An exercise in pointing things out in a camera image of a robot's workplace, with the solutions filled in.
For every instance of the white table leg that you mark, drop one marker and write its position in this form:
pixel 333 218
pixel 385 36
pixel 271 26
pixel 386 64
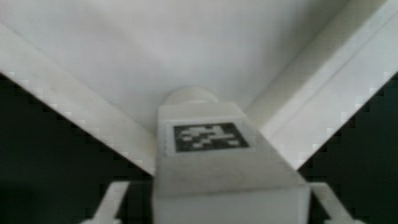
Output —
pixel 225 180

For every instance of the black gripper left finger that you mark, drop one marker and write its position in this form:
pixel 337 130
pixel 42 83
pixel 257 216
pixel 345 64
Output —
pixel 125 206

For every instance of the white square tabletop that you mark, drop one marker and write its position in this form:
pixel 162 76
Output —
pixel 102 54

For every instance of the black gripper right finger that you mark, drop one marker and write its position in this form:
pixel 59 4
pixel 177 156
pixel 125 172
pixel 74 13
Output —
pixel 337 211

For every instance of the white L-shaped obstacle fence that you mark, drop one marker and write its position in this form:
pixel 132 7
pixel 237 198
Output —
pixel 331 79

